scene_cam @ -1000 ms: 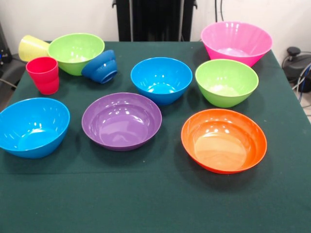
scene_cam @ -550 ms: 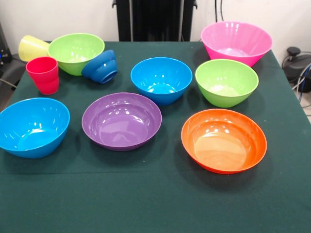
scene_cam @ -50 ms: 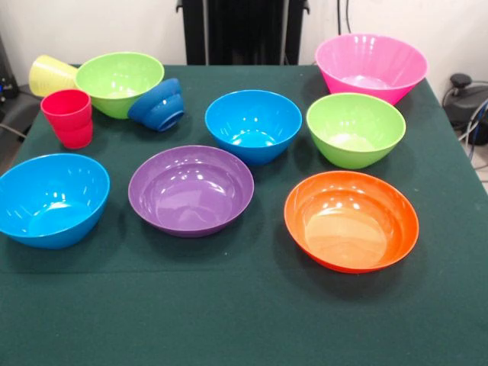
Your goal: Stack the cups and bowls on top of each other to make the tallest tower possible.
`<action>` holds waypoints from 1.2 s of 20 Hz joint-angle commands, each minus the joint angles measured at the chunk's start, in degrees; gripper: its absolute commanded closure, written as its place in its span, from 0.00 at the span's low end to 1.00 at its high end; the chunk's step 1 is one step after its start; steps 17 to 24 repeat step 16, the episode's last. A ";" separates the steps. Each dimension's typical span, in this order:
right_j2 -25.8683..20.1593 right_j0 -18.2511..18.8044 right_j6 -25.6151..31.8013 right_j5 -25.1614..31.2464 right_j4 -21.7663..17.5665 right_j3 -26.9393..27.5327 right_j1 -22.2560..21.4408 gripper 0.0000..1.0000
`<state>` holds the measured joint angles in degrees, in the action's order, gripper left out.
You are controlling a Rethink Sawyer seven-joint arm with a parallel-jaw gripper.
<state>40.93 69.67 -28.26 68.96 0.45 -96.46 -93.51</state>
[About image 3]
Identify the small dark blue bowl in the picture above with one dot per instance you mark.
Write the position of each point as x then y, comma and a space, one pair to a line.
160, 106

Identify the green plastic bowl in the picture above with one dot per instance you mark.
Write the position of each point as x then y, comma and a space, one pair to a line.
354, 126
118, 76

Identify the red plastic cup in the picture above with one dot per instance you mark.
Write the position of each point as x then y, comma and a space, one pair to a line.
72, 129

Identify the yellow plastic cup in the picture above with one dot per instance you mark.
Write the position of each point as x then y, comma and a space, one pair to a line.
49, 76

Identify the purple plastic bowl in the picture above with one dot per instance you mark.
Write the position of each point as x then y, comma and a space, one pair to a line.
190, 194

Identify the light blue plastic bowl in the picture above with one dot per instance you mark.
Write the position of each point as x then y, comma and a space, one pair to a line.
49, 206
253, 122

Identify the orange plastic bowl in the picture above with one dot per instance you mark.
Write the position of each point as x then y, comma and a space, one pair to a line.
350, 225

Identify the dark green tablecloth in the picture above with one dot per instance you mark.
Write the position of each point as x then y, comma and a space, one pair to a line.
244, 312

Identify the pink plastic bowl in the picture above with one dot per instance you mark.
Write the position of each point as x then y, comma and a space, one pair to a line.
371, 65

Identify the grey office chair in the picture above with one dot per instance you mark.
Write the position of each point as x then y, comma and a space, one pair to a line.
19, 110

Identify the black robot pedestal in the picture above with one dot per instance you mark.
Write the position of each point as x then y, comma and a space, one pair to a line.
244, 23

